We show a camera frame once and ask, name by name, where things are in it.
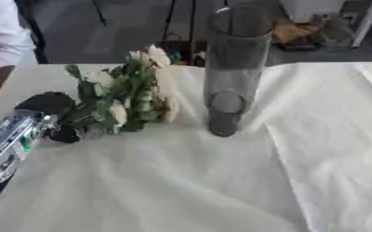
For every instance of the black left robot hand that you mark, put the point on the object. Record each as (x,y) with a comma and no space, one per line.
(49,104)

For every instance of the white flower bouquet green leaves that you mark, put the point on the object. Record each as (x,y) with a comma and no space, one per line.
(124,93)

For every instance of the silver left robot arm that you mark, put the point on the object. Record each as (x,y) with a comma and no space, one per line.
(8,142)

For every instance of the tall grey glass vase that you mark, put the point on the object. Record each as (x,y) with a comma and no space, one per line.
(232,69)

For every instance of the person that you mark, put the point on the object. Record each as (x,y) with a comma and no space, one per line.
(4,36)

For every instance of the black tripod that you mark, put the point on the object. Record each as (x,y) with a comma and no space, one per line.
(179,30)

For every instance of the tan bag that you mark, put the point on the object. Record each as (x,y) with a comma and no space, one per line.
(296,32)

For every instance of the white table leg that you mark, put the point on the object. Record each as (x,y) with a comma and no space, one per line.
(368,23)

